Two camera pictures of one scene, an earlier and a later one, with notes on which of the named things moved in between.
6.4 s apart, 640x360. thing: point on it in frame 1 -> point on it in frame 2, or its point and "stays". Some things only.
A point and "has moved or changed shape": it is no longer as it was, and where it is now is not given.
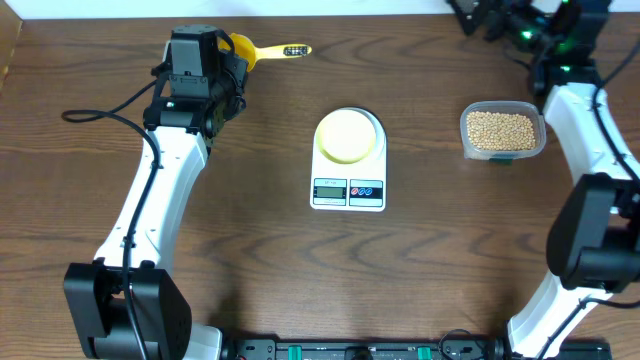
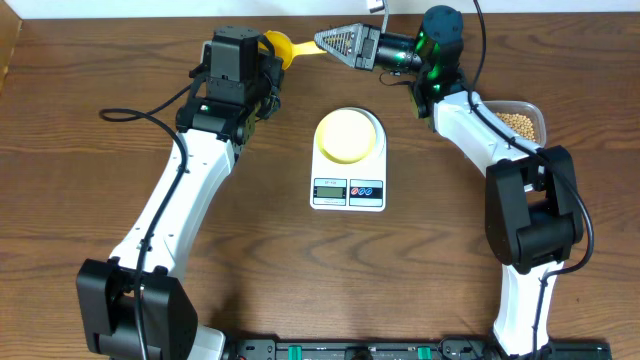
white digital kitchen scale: (348, 161) stays
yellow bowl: (346, 136) stays
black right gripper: (494, 10) -> (362, 33)
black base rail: (393, 349) stays
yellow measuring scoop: (247, 49) has moved or changed shape
